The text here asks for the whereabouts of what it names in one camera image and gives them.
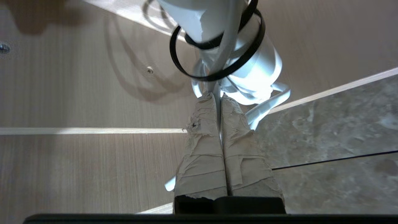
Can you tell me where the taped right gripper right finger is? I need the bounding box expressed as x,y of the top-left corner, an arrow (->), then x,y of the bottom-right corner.
220,93 -> 285,198

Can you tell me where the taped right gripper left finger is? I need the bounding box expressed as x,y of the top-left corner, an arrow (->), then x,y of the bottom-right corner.
174,92 -> 228,200

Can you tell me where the black elastic band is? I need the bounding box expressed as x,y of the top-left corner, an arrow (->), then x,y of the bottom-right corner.
169,0 -> 266,82

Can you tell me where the white hair dryer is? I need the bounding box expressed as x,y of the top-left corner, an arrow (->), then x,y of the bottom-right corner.
157,0 -> 283,106

